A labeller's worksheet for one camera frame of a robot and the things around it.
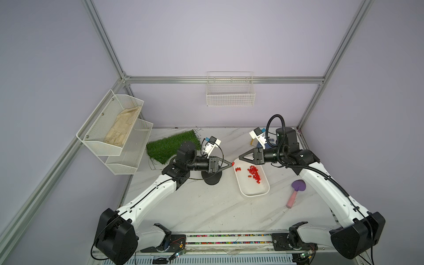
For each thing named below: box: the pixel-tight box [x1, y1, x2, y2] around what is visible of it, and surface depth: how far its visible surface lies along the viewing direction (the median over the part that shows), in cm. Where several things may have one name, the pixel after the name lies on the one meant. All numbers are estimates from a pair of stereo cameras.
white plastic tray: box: [233, 157, 270, 197], surface depth 95 cm
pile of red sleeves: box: [235, 165, 262, 184], surface depth 100 cm
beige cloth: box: [103, 106, 142, 148], surface depth 80 cm
